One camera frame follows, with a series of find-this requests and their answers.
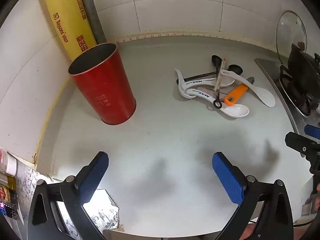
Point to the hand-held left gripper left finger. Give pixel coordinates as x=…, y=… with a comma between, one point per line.
x=93, y=177

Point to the white capped jar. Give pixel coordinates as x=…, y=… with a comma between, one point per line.
x=12, y=166

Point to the black ladle spoon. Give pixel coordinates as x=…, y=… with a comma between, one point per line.
x=216, y=60
x=235, y=69

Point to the black wok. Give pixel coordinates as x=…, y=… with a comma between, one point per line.
x=302, y=67

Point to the small white box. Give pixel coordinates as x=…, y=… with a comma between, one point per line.
x=308, y=208

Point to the yellow cling wrap roll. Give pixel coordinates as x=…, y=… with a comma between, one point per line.
x=67, y=22

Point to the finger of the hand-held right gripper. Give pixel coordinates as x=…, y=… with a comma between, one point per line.
x=300, y=142
x=313, y=131

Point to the glass pot lid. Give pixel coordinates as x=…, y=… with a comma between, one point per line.
x=290, y=35

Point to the large white printed spoon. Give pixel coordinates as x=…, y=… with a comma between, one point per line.
x=200, y=82
x=236, y=111

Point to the steel gas stove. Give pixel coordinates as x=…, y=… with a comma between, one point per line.
x=272, y=72

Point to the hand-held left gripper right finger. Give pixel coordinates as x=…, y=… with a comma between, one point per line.
x=227, y=177

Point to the white rice paddle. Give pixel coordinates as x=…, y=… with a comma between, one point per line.
x=265, y=97

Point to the red metal cup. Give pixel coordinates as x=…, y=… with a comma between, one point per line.
x=107, y=87

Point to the grey pipe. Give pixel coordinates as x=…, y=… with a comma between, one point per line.
x=92, y=12

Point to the wooden chopsticks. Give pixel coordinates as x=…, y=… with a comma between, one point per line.
x=220, y=76

